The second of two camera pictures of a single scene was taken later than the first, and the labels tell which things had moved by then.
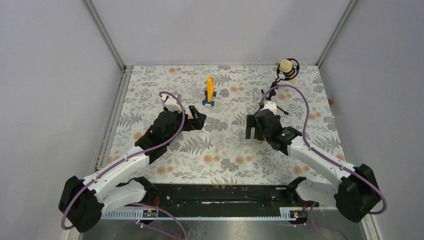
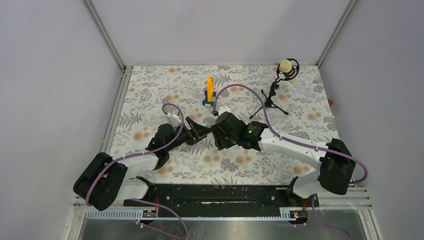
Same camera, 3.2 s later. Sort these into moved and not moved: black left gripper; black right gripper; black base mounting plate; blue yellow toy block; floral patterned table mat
Moved: black left gripper; black right gripper
Not moved: black base mounting plate; blue yellow toy block; floral patterned table mat
